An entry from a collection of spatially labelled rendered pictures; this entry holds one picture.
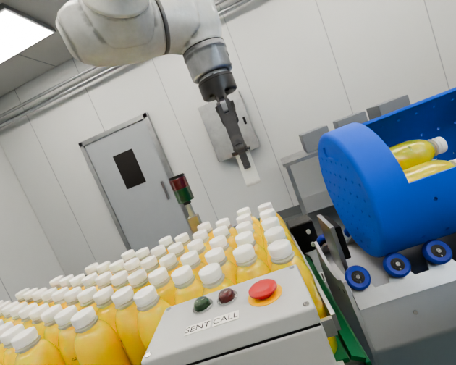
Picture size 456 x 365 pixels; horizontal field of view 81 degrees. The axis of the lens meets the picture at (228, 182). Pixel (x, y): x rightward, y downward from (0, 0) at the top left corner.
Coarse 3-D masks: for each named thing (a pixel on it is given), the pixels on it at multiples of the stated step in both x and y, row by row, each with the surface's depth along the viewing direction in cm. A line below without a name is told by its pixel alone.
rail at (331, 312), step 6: (294, 240) 74; (300, 252) 66; (306, 264) 59; (318, 288) 50; (324, 294) 48; (324, 300) 46; (324, 306) 48; (330, 306) 44; (330, 312) 43; (336, 318) 42; (336, 324) 42
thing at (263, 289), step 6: (258, 282) 34; (264, 282) 33; (270, 282) 33; (252, 288) 33; (258, 288) 32; (264, 288) 32; (270, 288) 31; (252, 294) 32; (258, 294) 31; (264, 294) 31; (270, 294) 31
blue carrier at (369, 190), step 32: (448, 96) 62; (352, 128) 53; (384, 128) 66; (416, 128) 68; (448, 128) 68; (320, 160) 68; (352, 160) 48; (384, 160) 46; (448, 160) 69; (352, 192) 53; (384, 192) 45; (416, 192) 44; (448, 192) 44; (352, 224) 61; (384, 224) 46; (416, 224) 46; (448, 224) 47
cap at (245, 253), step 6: (240, 246) 50; (246, 246) 49; (252, 246) 48; (234, 252) 49; (240, 252) 48; (246, 252) 47; (252, 252) 48; (240, 258) 47; (246, 258) 47; (252, 258) 48
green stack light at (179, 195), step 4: (184, 188) 95; (188, 188) 96; (176, 192) 95; (180, 192) 95; (184, 192) 95; (188, 192) 96; (192, 192) 98; (176, 196) 96; (180, 196) 95; (184, 196) 95; (188, 196) 96; (192, 196) 97; (180, 200) 96; (184, 200) 95; (188, 200) 96
